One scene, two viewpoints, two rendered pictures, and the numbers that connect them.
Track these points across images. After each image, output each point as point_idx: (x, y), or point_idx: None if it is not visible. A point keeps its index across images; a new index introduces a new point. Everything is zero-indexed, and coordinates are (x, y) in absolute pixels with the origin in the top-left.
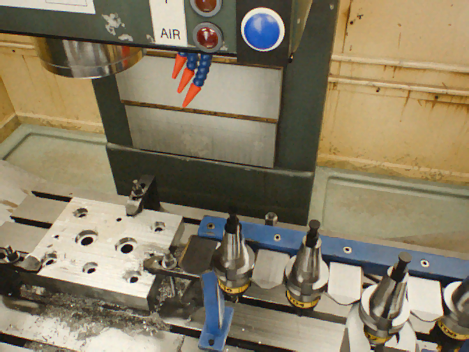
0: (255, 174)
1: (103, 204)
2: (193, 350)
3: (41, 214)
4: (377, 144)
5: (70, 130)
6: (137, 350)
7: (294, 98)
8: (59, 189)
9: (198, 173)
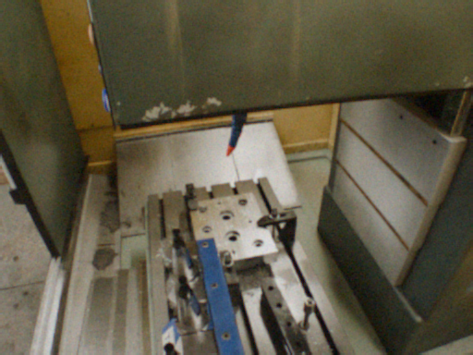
0: (383, 281)
1: (256, 208)
2: None
3: (244, 191)
4: None
5: None
6: None
7: (435, 242)
8: (267, 187)
9: (356, 247)
